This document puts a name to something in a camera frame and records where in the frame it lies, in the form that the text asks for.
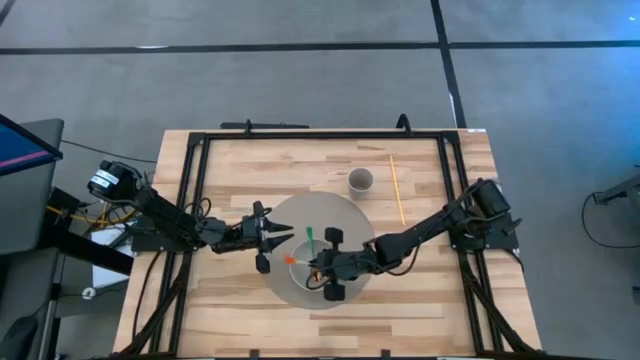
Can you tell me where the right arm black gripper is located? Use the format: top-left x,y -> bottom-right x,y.
308,227 -> 362,302

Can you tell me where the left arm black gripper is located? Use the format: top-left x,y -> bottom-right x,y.
230,201 -> 295,275

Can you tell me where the white round bowl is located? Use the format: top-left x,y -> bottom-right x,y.
288,238 -> 332,294

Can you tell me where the large round grey plate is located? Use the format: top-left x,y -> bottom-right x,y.
262,191 -> 377,311

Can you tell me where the grey cup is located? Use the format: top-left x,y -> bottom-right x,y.
347,167 -> 375,202

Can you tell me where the black clamp bar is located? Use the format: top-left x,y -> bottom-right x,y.
220,119 -> 311,133

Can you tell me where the thin yellow stick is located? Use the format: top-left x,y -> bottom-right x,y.
389,155 -> 406,226

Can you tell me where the white paper sheet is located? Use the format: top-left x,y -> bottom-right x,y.
92,227 -> 134,289

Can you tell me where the black desk support bar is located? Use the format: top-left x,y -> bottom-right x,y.
44,227 -> 135,276

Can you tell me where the monitor with blue screen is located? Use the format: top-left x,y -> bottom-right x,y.
0,113 -> 64,177

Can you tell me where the black computer mouse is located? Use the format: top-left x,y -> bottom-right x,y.
0,314 -> 40,360

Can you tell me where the grey floor stand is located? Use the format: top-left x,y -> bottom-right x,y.
593,172 -> 640,206

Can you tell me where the black aluminium table frame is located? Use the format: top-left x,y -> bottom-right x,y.
119,130 -> 539,359

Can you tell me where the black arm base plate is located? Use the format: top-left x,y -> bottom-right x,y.
130,219 -> 201,254
448,209 -> 521,251

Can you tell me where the thin black floor cable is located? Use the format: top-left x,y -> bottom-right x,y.
60,139 -> 158,165

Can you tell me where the yellow cable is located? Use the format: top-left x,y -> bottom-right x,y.
47,201 -> 139,227

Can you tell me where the black floor cable loop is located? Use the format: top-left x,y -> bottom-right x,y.
581,191 -> 640,250

